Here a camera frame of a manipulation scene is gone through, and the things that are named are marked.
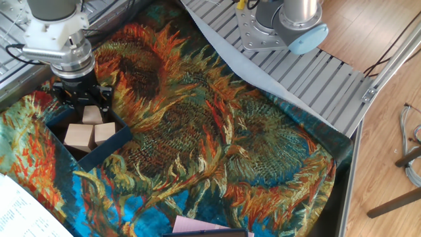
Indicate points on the sunflower painting print cloth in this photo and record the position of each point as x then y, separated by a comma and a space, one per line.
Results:
197, 131

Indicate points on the aluminium table edge strut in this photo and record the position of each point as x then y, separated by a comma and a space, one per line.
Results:
350, 184

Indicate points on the dark blue gift box lid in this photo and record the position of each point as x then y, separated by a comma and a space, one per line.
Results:
204, 233

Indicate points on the dark blue gift box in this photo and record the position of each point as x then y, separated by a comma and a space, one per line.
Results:
105, 151

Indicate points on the white wrist mounting bracket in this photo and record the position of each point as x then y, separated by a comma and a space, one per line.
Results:
56, 31

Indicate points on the dark wooden furniture leg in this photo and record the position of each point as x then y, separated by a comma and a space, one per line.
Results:
409, 157
394, 202

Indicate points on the printed white paper sheet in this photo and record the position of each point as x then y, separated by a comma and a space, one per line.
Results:
23, 214

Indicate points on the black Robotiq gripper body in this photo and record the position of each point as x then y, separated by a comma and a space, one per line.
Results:
80, 89

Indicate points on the pink gift box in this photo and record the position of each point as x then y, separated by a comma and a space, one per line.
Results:
194, 224

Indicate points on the silver metal plate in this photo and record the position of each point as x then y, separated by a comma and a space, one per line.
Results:
13, 10

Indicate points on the silver robot mounting plate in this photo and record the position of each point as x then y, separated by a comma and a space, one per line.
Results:
250, 33

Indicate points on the aluminium frame strut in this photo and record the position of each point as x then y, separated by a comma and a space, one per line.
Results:
394, 59

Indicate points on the small yellow connector cap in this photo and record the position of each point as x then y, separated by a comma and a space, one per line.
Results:
241, 4

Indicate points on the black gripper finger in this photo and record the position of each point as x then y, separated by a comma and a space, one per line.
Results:
105, 97
60, 93

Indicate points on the light wooden cube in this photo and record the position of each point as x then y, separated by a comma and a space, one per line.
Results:
92, 116
105, 131
79, 136

